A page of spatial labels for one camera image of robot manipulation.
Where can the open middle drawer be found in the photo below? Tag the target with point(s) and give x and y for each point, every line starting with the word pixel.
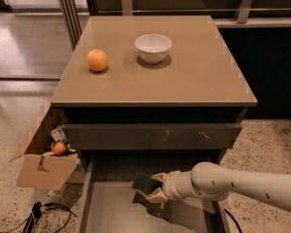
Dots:
pixel 110 205

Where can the white ceramic bowl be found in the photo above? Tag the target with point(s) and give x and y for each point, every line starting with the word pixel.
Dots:
pixel 153 48

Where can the orange fruit in box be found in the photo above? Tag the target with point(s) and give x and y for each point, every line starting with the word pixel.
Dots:
pixel 59 148

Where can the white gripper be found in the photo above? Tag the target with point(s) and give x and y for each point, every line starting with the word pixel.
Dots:
pixel 170 185

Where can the grey drawer cabinet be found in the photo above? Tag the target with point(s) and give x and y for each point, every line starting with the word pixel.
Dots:
pixel 198 82

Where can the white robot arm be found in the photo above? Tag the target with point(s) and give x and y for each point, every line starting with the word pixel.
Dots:
pixel 208 181

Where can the grey top drawer front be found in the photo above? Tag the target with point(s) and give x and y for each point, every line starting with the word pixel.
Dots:
pixel 152 136

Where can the orange fruit on counter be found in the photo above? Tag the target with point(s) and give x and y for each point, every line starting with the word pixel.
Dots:
pixel 97 60

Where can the grey packet in box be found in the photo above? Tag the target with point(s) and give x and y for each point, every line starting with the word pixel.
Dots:
pixel 57 135

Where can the open cardboard box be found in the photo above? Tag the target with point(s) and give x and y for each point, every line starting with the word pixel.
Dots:
pixel 41 168

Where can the green yellow sponge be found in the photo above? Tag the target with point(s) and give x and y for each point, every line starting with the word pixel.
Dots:
pixel 145 184

